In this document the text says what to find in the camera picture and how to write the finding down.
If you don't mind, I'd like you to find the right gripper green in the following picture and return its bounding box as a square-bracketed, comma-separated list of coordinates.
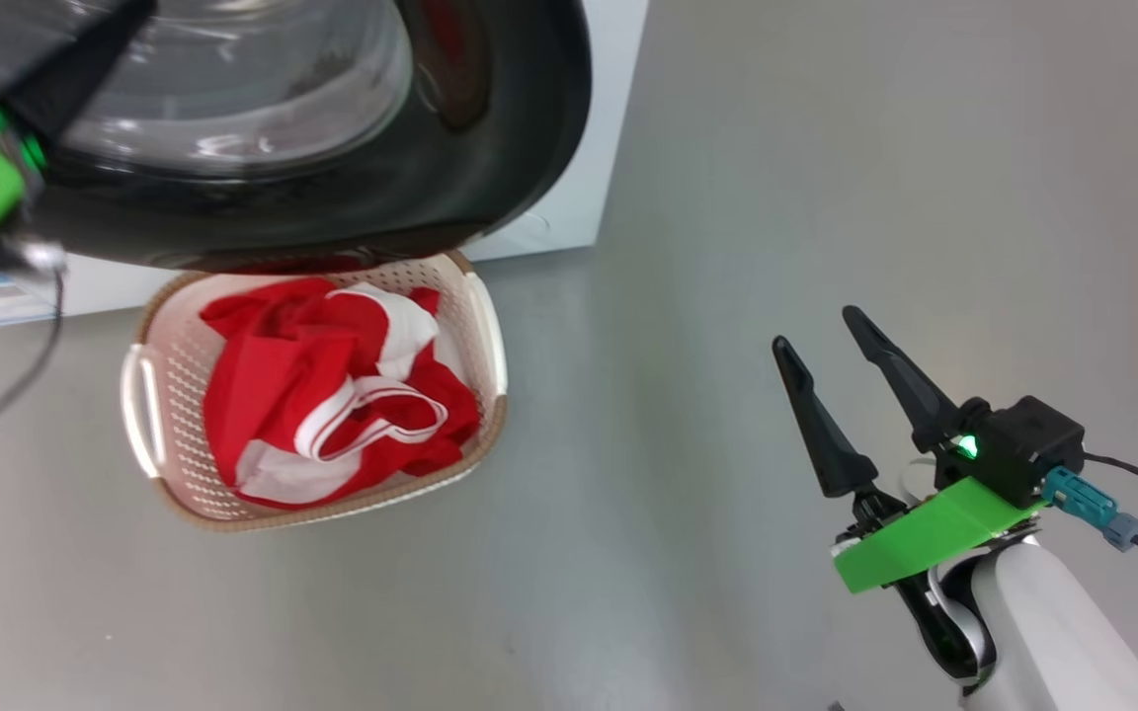
[772, 305, 1045, 683]

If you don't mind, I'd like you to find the red and white garment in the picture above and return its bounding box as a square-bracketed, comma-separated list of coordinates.
[198, 277, 482, 511]

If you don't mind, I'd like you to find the washing machine door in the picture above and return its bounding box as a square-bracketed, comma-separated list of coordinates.
[0, 0, 594, 275]

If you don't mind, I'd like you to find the cream perforated laundry basket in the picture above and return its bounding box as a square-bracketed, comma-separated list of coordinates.
[119, 249, 510, 535]

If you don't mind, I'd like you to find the white front-load washing machine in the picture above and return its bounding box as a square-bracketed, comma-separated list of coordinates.
[0, 0, 650, 327]

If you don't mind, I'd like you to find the round white filter cover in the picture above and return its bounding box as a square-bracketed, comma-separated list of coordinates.
[488, 209, 575, 253]

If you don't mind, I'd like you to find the teal cable connector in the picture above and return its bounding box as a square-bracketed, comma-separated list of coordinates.
[1040, 465, 1138, 553]

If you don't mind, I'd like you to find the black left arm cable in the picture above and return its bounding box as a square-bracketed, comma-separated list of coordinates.
[0, 265, 67, 432]

